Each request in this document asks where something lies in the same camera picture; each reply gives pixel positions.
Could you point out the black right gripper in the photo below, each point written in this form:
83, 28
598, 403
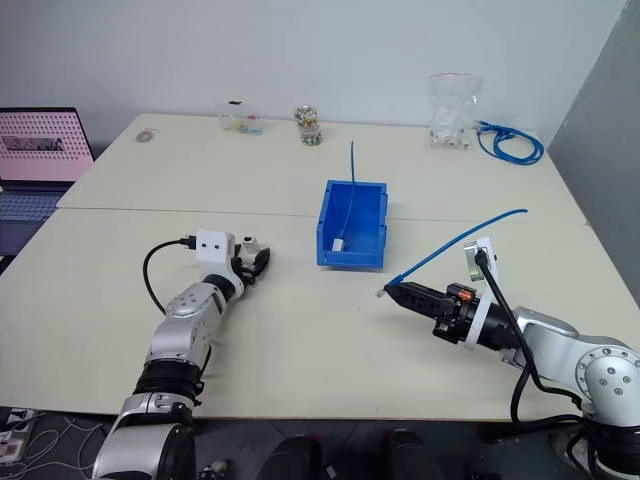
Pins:
452, 315

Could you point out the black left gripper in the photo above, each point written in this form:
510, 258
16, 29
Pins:
244, 264

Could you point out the white coupler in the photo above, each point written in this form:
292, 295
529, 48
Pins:
253, 245
338, 245

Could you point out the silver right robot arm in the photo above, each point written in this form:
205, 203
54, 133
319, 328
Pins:
575, 350

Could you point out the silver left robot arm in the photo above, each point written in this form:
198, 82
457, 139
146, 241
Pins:
177, 335

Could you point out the blue plastic bin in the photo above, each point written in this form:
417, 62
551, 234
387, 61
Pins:
355, 235

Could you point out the clear plastic container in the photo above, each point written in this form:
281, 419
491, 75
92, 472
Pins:
240, 119

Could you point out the jar of colourful beads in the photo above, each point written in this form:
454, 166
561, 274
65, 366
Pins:
308, 125

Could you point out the small tape roll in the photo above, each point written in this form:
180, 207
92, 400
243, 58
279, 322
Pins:
145, 135

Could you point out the clear bag of white couplers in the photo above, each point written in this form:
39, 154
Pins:
452, 115

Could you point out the open laptop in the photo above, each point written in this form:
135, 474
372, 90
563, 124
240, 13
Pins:
37, 150

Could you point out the grey partition panel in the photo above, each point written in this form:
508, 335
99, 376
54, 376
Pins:
600, 100

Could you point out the white power strip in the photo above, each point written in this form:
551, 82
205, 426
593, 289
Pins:
15, 432

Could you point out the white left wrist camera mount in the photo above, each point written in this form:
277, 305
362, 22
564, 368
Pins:
212, 246

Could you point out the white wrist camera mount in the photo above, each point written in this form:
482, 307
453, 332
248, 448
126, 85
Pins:
212, 246
484, 300

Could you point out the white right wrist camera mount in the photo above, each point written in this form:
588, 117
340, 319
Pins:
484, 300

